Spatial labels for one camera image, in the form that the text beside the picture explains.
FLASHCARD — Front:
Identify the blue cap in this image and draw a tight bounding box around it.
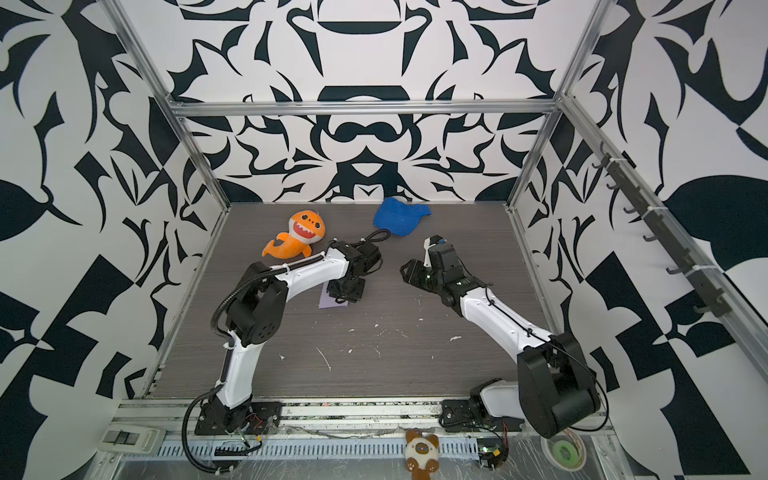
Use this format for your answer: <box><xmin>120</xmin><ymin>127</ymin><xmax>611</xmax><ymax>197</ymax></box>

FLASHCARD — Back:
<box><xmin>373</xmin><ymin>197</ymin><xmax>431</xmax><ymax>237</ymax></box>

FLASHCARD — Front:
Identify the lilac square paper sheet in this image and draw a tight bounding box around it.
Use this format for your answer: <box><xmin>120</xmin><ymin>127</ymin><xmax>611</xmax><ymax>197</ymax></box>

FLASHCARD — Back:
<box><xmin>318</xmin><ymin>282</ymin><xmax>348</xmax><ymax>309</ymax></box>

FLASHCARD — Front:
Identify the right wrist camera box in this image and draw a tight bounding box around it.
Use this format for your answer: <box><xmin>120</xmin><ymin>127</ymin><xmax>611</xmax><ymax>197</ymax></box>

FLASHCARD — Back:
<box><xmin>423</xmin><ymin>235</ymin><xmax>446</xmax><ymax>268</ymax></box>

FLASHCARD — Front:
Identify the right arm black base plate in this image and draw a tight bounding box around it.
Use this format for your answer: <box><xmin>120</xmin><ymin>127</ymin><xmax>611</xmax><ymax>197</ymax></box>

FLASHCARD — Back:
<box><xmin>438</xmin><ymin>397</ymin><xmax>524</xmax><ymax>433</ymax></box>

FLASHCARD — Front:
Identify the tape roll with green core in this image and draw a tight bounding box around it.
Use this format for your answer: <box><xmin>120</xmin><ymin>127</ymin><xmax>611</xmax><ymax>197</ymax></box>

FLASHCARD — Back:
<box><xmin>540</xmin><ymin>429</ymin><xmax>588</xmax><ymax>472</ymax></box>

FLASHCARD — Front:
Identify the black wall hook rail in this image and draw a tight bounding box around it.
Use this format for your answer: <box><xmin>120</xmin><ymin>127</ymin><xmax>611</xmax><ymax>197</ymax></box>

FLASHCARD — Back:
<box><xmin>593</xmin><ymin>143</ymin><xmax>733</xmax><ymax>318</ymax></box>

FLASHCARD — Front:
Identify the white power strip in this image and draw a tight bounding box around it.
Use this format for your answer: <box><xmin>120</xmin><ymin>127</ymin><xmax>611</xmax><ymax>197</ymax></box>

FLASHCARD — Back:
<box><xmin>98</xmin><ymin>423</ymin><xmax>166</xmax><ymax>456</ymax></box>

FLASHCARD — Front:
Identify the small black electronics board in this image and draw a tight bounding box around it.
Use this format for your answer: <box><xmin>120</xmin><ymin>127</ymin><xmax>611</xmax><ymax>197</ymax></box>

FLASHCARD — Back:
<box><xmin>477</xmin><ymin>437</ymin><xmax>509</xmax><ymax>471</ymax></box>

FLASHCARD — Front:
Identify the brown white plush toy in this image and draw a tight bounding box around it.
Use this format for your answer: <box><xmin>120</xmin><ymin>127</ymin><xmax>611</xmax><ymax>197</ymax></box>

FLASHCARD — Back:
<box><xmin>404</xmin><ymin>429</ymin><xmax>440</xmax><ymax>480</ymax></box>

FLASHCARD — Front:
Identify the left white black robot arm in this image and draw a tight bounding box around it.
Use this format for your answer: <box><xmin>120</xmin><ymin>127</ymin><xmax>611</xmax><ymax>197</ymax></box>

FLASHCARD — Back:
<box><xmin>211</xmin><ymin>238</ymin><xmax>382</xmax><ymax>410</ymax></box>

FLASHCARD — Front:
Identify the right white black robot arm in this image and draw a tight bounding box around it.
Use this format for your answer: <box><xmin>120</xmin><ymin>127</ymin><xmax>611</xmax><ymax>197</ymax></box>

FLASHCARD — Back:
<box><xmin>400</xmin><ymin>236</ymin><xmax>604</xmax><ymax>438</ymax></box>

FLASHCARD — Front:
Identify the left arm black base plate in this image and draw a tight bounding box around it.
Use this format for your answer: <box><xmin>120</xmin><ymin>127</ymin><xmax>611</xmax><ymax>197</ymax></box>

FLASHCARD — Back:
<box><xmin>194</xmin><ymin>397</ymin><xmax>283</xmax><ymax>436</ymax></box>

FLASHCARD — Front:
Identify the orange shark plush toy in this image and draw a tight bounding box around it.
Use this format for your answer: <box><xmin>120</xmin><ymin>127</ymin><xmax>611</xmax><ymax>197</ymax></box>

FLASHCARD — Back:
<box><xmin>262</xmin><ymin>210</ymin><xmax>326</xmax><ymax>260</ymax></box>

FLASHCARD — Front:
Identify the black corrugated cable hose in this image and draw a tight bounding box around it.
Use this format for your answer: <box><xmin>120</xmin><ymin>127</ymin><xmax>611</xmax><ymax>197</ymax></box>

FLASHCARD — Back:
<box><xmin>181</xmin><ymin>386</ymin><xmax>263</xmax><ymax>475</ymax></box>

